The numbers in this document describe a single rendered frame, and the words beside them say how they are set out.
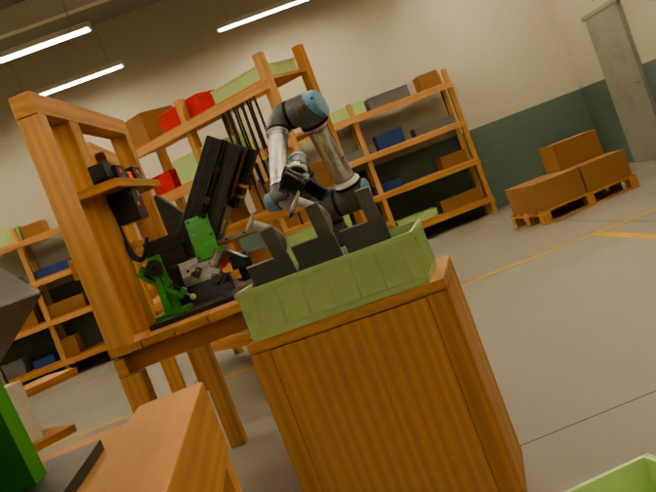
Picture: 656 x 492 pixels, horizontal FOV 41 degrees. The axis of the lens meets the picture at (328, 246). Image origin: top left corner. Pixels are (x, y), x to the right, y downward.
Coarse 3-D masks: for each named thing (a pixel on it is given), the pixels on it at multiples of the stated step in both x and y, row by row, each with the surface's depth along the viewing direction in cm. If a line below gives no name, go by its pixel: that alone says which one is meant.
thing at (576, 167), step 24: (552, 144) 988; (576, 144) 978; (600, 144) 983; (552, 168) 994; (576, 168) 937; (600, 168) 942; (624, 168) 947; (528, 192) 940; (552, 192) 928; (576, 192) 936; (600, 192) 1016; (528, 216) 957; (552, 216) 965
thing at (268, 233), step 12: (264, 228) 281; (264, 240) 283; (276, 240) 283; (276, 252) 286; (264, 264) 288; (276, 264) 288; (288, 264) 289; (252, 276) 290; (264, 276) 291; (276, 276) 291
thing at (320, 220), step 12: (312, 204) 279; (312, 216) 281; (324, 228) 283; (312, 240) 285; (324, 240) 285; (336, 240) 285; (300, 252) 287; (312, 252) 287; (324, 252) 287; (336, 252) 287; (300, 264) 289; (312, 264) 289
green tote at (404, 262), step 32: (416, 224) 290; (352, 256) 273; (384, 256) 271; (416, 256) 270; (256, 288) 280; (288, 288) 278; (320, 288) 276; (352, 288) 274; (384, 288) 273; (256, 320) 281; (288, 320) 279
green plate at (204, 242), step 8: (208, 216) 405; (192, 224) 405; (200, 224) 404; (208, 224) 404; (192, 232) 404; (200, 232) 404; (208, 232) 403; (192, 240) 403; (200, 240) 403; (208, 240) 403; (216, 240) 402; (200, 248) 402; (208, 248) 402; (200, 256) 402; (208, 256) 401
